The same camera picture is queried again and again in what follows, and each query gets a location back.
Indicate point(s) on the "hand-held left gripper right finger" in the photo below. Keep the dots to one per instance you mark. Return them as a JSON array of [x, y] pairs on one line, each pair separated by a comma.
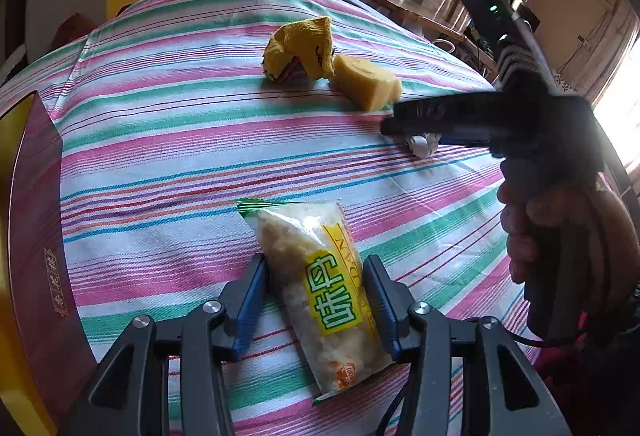
[[382, 306]]

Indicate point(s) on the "yellow sponge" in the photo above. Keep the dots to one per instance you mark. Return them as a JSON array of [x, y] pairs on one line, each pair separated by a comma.
[[367, 83]]

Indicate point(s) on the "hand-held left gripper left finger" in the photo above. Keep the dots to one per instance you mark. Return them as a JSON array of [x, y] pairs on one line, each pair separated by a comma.
[[252, 301]]

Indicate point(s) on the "dark red cushion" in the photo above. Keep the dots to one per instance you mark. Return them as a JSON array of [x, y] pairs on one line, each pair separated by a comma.
[[75, 29]]

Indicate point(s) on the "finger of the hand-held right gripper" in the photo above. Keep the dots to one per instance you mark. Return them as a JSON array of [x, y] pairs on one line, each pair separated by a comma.
[[440, 113]]

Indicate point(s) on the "yellow sock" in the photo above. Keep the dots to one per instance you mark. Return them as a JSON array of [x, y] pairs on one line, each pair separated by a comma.
[[300, 40]]

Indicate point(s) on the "person's right hand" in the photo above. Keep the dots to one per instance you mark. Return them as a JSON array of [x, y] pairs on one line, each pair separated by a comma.
[[515, 236]]

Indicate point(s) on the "striped bed sheet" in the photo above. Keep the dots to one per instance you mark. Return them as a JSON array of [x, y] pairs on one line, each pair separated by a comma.
[[175, 140]]

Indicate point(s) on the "clear snack packet yellow label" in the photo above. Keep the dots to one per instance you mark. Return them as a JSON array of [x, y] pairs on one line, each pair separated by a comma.
[[320, 276]]

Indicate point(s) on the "wooden desk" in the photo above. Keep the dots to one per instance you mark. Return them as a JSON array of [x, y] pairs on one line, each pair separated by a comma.
[[415, 13]]

